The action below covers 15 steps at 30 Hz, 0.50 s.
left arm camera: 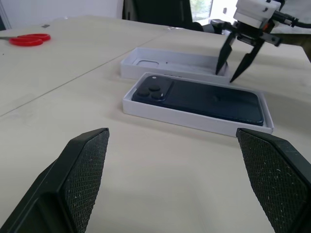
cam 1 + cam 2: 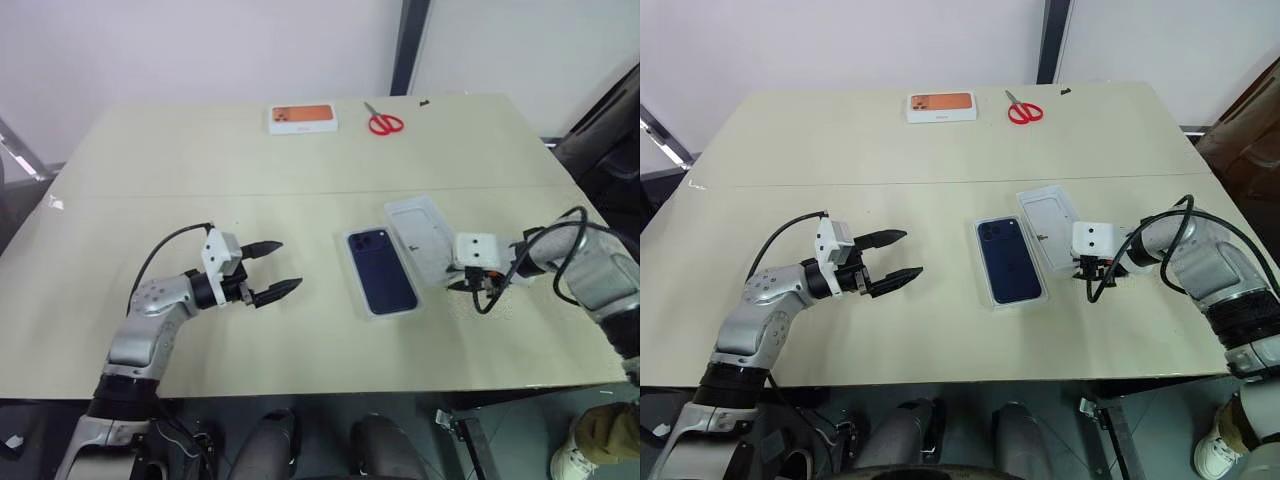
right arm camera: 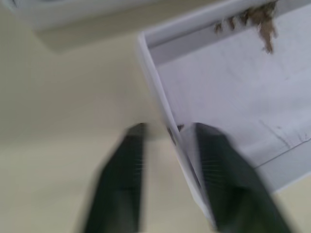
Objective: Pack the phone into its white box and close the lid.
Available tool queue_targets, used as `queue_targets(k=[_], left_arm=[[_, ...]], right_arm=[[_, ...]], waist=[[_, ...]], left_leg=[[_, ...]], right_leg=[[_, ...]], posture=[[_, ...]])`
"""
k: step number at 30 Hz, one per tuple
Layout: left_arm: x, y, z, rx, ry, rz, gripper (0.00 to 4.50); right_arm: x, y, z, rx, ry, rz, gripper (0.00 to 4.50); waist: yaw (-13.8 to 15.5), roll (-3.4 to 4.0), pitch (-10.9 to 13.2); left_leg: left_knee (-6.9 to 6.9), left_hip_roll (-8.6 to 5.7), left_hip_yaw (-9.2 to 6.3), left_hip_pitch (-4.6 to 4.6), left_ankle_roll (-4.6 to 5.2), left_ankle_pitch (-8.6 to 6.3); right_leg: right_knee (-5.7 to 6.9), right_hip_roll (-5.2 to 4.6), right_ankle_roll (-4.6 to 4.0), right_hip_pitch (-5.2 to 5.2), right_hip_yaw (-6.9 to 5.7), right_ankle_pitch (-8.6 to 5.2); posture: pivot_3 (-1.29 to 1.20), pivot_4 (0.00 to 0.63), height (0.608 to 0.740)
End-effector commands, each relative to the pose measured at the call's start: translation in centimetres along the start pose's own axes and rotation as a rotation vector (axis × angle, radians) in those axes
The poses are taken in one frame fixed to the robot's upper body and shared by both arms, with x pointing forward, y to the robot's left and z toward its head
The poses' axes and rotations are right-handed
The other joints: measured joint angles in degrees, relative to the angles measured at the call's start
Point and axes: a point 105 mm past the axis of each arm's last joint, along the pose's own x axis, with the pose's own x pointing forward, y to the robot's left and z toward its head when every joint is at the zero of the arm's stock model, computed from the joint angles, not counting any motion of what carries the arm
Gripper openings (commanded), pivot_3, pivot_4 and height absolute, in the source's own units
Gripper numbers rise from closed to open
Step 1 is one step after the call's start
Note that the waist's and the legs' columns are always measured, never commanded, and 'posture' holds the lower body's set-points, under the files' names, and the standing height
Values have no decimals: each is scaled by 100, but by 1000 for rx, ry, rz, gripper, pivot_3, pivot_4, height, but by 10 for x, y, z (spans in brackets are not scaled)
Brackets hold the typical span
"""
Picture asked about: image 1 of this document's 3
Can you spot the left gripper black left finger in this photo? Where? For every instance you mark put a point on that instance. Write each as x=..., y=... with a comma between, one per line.
x=75, y=177

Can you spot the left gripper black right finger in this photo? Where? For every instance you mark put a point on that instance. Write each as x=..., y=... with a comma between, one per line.
x=279, y=177

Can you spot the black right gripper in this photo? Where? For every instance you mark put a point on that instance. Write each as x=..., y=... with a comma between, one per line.
x=252, y=32

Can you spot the dark blue smartphone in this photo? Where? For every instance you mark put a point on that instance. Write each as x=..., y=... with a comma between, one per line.
x=206, y=102

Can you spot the white phone box lid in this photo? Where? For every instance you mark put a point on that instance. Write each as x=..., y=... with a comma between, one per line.
x=184, y=61

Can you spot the black office chair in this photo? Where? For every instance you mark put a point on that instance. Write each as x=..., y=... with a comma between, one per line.
x=155, y=11

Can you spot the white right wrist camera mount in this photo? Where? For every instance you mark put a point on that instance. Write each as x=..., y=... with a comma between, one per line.
x=255, y=12

